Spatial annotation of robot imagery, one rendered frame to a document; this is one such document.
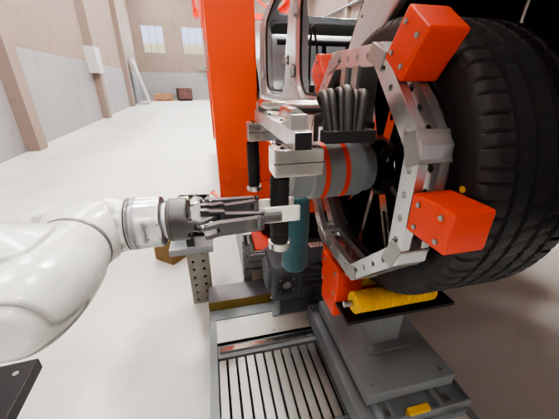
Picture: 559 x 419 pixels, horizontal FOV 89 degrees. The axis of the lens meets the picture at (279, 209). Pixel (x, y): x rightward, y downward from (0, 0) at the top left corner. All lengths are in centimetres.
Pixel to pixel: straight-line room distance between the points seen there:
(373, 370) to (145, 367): 88
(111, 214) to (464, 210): 52
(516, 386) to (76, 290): 148
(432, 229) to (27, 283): 51
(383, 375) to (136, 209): 86
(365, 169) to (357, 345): 65
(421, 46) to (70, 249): 55
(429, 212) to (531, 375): 121
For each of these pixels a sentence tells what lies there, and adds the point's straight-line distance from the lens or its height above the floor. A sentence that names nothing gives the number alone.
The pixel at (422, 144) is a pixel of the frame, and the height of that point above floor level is 96.
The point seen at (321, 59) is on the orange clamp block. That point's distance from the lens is 92.
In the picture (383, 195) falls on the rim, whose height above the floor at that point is 78.
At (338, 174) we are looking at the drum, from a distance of 67.
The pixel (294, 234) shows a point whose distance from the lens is 87.
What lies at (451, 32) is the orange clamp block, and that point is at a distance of 55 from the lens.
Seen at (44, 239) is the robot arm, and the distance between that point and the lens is 42.
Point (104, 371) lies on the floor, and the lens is 147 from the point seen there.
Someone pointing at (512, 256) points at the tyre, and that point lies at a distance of 69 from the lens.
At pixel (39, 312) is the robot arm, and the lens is 37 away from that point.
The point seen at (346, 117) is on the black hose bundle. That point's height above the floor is 100.
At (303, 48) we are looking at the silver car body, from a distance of 205.
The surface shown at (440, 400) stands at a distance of 115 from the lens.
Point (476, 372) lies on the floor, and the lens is 151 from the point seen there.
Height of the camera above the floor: 105
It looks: 24 degrees down
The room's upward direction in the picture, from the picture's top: straight up
